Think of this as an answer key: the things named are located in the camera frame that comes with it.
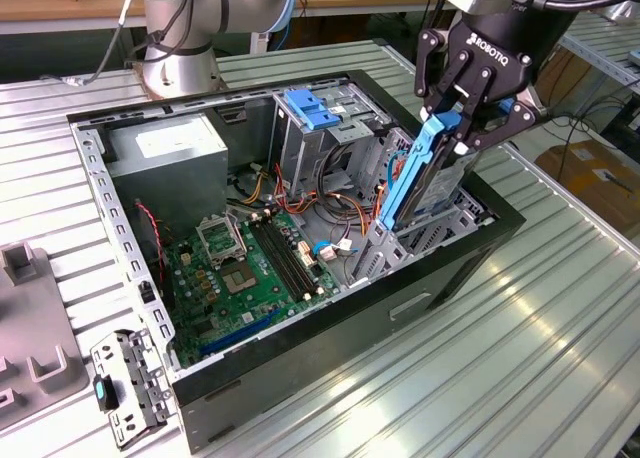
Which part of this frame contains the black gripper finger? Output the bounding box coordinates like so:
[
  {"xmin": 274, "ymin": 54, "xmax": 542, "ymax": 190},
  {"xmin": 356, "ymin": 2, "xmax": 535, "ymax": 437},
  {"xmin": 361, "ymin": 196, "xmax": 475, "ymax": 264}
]
[
  {"xmin": 413, "ymin": 27, "xmax": 474, "ymax": 124},
  {"xmin": 452, "ymin": 65, "xmax": 552, "ymax": 157}
]

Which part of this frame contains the blue data wire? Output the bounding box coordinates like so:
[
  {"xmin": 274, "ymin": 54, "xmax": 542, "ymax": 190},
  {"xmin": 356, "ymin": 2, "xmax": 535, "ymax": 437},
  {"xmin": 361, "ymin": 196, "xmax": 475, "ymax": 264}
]
[{"xmin": 387, "ymin": 147, "xmax": 416, "ymax": 199}]

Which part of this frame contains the hard disk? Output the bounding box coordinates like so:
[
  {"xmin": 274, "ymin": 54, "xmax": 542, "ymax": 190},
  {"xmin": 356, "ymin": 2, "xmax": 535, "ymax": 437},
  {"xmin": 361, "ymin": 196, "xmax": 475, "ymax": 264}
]
[{"xmin": 375, "ymin": 111, "xmax": 479, "ymax": 232}]

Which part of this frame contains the silver metal disk bay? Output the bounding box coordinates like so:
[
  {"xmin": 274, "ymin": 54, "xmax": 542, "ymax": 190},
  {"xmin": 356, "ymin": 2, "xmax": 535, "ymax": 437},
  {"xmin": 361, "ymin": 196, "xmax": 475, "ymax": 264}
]
[{"xmin": 344, "ymin": 126, "xmax": 497, "ymax": 287}]

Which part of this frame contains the metal slat shelf table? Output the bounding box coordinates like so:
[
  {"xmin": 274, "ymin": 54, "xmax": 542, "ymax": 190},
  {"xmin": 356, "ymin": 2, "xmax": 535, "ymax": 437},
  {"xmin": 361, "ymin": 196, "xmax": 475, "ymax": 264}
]
[{"xmin": 559, "ymin": 10, "xmax": 640, "ymax": 87}]

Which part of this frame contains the yellow cardboard box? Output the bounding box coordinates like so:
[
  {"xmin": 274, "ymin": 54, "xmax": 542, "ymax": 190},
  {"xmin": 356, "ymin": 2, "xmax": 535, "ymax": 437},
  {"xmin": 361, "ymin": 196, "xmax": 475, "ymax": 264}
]
[{"xmin": 533, "ymin": 137, "xmax": 640, "ymax": 232}]

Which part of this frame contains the blue plastic drive latch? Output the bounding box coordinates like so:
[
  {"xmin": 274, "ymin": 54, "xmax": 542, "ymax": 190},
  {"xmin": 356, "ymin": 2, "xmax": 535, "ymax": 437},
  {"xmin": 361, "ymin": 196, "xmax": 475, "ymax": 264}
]
[{"xmin": 282, "ymin": 89, "xmax": 343, "ymax": 132}]

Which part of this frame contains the silver optical drive cage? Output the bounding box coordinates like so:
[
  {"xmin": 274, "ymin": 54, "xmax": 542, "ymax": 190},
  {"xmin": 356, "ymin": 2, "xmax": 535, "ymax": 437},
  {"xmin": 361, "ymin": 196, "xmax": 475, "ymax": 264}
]
[{"xmin": 269, "ymin": 85, "xmax": 391, "ymax": 199}]

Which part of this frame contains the black RAM slot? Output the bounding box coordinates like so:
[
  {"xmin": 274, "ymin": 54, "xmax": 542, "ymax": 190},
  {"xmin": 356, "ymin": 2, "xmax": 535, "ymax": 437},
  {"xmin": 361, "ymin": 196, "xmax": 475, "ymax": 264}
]
[
  {"xmin": 248, "ymin": 213, "xmax": 310, "ymax": 302},
  {"xmin": 263, "ymin": 211, "xmax": 322, "ymax": 294}
]

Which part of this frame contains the CPU socket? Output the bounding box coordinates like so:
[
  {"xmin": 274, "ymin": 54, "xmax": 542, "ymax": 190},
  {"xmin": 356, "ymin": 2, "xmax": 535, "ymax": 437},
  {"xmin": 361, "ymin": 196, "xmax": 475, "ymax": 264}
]
[{"xmin": 221, "ymin": 261, "xmax": 262, "ymax": 295}]

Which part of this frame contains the grey power supply unit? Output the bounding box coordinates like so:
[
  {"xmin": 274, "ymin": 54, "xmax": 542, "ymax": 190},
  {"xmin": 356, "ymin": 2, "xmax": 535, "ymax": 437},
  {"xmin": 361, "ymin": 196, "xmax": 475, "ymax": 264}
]
[{"xmin": 102, "ymin": 113, "xmax": 230, "ymax": 234}]

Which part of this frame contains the green motherboard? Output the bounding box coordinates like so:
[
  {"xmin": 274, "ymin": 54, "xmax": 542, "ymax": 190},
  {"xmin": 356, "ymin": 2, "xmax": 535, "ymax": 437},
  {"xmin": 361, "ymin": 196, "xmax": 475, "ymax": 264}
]
[{"xmin": 159, "ymin": 210, "xmax": 346, "ymax": 369}]

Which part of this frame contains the blue expansion slot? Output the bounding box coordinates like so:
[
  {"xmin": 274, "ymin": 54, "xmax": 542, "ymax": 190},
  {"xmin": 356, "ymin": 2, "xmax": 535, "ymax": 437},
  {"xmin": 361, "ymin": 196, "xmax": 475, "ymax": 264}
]
[{"xmin": 199, "ymin": 311, "xmax": 280, "ymax": 358}]

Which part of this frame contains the black open PC case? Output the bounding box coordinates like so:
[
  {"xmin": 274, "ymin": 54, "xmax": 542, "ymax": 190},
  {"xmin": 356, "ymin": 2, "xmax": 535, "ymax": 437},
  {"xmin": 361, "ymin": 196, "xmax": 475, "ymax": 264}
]
[{"xmin": 65, "ymin": 68, "xmax": 529, "ymax": 455}]

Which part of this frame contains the black case fan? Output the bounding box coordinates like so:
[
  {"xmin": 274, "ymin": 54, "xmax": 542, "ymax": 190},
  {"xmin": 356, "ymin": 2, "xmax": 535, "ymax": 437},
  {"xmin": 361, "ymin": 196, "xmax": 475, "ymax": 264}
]
[{"xmin": 133, "ymin": 202, "xmax": 176, "ymax": 309}]

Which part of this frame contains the grey parts rack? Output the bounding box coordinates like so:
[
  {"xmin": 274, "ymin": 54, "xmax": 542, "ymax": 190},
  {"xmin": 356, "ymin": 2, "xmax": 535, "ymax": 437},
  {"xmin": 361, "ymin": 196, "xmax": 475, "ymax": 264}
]
[{"xmin": 0, "ymin": 245, "xmax": 90, "ymax": 422}]

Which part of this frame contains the black cable bundle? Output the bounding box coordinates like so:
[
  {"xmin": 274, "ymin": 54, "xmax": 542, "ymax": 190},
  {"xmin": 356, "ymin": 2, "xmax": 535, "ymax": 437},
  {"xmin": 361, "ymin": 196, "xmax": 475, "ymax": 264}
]
[{"xmin": 319, "ymin": 142, "xmax": 366, "ymax": 217}]

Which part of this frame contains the orange red wire bundle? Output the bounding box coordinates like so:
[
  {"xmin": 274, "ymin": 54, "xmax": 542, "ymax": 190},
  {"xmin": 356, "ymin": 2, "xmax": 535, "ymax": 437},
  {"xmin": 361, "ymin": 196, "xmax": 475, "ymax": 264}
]
[{"xmin": 272, "ymin": 163, "xmax": 396, "ymax": 242}]

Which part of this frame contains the yellow power wire bundle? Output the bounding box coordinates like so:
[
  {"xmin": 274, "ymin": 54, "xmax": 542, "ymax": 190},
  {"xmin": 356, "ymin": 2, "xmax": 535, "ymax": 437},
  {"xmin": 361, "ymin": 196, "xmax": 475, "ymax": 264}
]
[{"xmin": 227, "ymin": 161, "xmax": 281, "ymax": 207}]

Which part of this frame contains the metal socket cover frame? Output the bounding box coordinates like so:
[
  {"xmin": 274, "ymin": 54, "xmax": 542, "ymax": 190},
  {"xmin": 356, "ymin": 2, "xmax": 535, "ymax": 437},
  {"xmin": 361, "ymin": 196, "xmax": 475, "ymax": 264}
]
[{"xmin": 195, "ymin": 216, "xmax": 247, "ymax": 270}]

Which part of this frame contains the black cable silver connector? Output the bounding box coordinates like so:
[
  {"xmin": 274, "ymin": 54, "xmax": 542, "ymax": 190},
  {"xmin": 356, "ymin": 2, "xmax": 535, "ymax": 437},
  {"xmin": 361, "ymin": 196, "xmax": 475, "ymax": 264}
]
[{"xmin": 39, "ymin": 0, "xmax": 141, "ymax": 88}]

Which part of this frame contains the red black twisted wire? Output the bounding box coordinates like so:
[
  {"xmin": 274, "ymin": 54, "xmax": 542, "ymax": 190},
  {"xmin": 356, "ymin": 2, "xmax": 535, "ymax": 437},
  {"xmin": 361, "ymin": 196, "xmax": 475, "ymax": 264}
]
[{"xmin": 133, "ymin": 201, "xmax": 175, "ymax": 279}]

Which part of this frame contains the wooden desk white frame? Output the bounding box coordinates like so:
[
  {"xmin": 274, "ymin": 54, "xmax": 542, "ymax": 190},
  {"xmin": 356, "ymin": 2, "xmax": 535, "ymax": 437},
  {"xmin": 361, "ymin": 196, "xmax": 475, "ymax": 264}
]
[{"xmin": 0, "ymin": 0, "xmax": 451, "ymax": 35}]

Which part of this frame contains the silver expansion bracket cover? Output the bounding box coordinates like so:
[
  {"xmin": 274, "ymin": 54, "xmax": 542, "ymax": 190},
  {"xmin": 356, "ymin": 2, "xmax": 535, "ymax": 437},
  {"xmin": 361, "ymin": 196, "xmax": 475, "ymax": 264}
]
[{"xmin": 88, "ymin": 327, "xmax": 177, "ymax": 452}]

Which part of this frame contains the blue black bracket latch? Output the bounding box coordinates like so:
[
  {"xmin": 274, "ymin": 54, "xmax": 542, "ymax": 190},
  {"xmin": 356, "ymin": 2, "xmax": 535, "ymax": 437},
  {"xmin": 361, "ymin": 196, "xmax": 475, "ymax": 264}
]
[{"xmin": 92, "ymin": 375, "xmax": 121, "ymax": 412}]

